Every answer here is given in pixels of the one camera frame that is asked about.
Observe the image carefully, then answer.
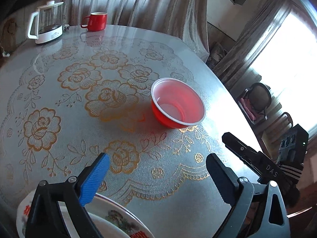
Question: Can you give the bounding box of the white glass electric kettle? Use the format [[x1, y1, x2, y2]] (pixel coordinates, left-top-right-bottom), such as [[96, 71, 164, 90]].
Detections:
[[26, 0, 64, 44]]

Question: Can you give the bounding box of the side window curtain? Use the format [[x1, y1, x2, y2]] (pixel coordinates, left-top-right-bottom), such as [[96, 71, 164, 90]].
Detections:
[[212, 0, 293, 90]]

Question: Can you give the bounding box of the red plastic bowl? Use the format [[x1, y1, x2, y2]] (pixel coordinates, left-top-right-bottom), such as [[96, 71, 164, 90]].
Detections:
[[150, 77, 206, 129]]

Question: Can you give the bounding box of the beige window curtain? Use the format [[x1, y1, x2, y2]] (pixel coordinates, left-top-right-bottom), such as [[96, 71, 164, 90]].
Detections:
[[54, 0, 209, 61]]

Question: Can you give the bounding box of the white plate red double-happiness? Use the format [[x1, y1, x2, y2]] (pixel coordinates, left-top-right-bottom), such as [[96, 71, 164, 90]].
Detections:
[[16, 190, 154, 237]]

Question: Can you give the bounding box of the dark round-back chair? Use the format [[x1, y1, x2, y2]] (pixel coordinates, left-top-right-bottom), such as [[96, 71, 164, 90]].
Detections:
[[237, 82, 272, 125]]

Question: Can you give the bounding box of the red mug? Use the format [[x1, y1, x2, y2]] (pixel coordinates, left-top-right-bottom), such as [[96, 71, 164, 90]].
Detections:
[[80, 12, 107, 32]]

